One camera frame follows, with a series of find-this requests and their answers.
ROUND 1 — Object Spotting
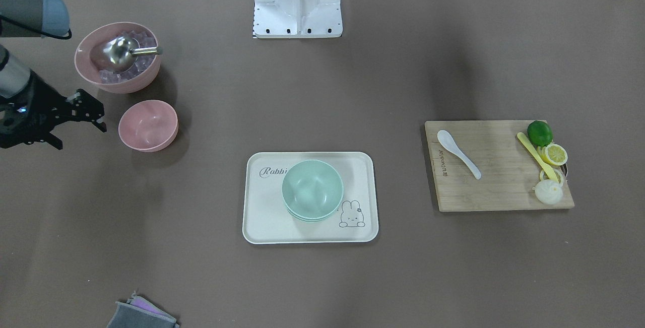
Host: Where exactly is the bamboo cutting board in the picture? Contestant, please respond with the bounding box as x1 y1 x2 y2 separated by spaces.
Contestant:
424 120 550 213

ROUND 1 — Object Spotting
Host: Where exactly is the metal ice scoop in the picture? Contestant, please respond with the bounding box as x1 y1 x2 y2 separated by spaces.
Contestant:
98 36 163 73

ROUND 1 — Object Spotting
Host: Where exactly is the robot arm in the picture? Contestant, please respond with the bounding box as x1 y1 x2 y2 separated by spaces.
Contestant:
1 0 107 150

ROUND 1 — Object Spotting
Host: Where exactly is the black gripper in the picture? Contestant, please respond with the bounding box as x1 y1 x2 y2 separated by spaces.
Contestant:
1 71 107 150

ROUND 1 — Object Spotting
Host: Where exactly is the white ceramic spoon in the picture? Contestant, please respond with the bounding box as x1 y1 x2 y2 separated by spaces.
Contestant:
437 129 482 180

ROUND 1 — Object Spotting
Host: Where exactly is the lemon ring slice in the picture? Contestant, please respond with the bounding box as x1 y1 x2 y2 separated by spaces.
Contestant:
539 169 566 186

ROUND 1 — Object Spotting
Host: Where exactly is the yellow plastic spoon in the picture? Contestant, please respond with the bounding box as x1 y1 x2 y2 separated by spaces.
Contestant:
516 132 562 183

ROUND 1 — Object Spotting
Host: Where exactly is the green bowl stack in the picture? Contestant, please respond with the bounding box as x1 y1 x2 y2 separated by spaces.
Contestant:
281 160 345 222

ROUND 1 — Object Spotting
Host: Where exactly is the small pink bowl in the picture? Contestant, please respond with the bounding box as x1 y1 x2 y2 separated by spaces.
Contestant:
118 99 179 153

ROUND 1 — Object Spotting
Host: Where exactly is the grey purple cloth stack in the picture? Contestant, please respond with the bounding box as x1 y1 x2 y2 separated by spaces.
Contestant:
107 293 180 327

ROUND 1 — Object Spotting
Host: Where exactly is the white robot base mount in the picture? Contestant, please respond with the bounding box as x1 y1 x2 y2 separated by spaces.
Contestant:
252 0 343 39

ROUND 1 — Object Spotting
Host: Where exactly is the green lime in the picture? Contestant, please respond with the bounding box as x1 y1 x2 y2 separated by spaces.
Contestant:
526 120 553 147

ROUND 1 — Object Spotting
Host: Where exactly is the large pink ice bowl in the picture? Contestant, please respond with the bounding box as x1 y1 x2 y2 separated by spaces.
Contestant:
74 21 161 94

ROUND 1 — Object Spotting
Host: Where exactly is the lemon half slice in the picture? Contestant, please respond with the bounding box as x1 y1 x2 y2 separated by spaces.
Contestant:
538 143 568 166

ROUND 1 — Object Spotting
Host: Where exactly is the cream rabbit tray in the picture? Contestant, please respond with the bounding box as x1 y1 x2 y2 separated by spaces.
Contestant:
242 152 379 244

